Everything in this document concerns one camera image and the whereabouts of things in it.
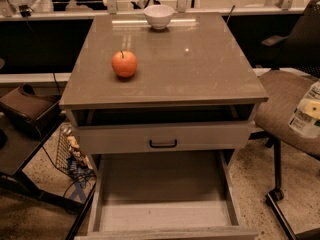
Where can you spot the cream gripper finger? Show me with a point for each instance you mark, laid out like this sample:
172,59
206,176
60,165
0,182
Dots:
312,108

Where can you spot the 7up soda can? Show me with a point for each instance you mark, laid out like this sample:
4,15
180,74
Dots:
302,123

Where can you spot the grey drawer cabinet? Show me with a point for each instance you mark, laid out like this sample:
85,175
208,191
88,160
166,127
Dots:
191,72

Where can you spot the open middle drawer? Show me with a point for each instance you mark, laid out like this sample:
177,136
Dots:
165,196

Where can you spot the brown fabric office chair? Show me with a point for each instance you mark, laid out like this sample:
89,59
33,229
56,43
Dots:
296,69

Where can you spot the white bowl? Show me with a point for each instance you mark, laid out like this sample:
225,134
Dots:
158,16

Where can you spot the red apple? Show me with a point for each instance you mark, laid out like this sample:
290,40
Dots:
124,64

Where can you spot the brown box on table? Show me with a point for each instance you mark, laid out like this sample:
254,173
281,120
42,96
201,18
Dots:
28,112

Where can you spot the dark side table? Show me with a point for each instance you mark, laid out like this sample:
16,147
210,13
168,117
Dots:
15,153

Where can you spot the closed top drawer black handle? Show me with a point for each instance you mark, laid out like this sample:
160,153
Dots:
163,137

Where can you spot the wire basket with items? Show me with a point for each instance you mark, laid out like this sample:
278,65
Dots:
69,158

